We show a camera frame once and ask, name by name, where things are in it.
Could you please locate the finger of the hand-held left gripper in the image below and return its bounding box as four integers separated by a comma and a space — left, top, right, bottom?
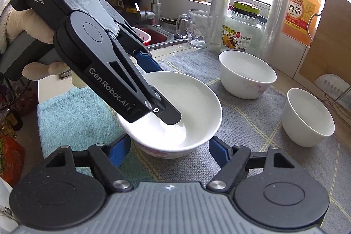
116, 17, 165, 75
88, 32, 182, 125

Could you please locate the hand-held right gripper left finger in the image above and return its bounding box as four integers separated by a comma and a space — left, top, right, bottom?
44, 134, 133, 193

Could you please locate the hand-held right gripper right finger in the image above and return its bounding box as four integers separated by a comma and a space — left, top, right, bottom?
206, 136, 301, 193

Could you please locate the white bowl with floral print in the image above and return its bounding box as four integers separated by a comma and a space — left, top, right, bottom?
218, 51, 277, 100
117, 71, 222, 159

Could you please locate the plain white bowl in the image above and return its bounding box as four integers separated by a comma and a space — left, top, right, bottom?
282, 88, 335, 148

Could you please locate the person's left hand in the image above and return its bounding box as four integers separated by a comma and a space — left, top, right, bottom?
6, 8, 70, 79

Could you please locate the red basin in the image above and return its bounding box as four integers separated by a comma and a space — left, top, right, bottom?
134, 26, 152, 47

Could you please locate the steel sink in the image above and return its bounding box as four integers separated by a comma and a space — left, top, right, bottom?
148, 16, 190, 48

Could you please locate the grey blue checked cloth mat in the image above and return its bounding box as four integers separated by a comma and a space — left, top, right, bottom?
37, 48, 351, 226

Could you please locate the clear glass mug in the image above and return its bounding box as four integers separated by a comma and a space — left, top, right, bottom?
175, 10, 220, 50

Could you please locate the small cream bottle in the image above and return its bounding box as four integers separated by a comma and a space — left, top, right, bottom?
71, 72, 83, 89

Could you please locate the glass jar dark lid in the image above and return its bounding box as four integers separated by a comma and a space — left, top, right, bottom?
221, 2, 264, 56

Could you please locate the red plastic bag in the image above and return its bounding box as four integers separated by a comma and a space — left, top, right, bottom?
0, 135, 26, 187

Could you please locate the bamboo cutting board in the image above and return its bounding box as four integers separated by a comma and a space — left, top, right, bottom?
298, 0, 351, 84

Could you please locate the orange cooking wine jug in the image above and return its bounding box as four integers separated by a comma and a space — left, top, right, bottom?
282, 0, 323, 46

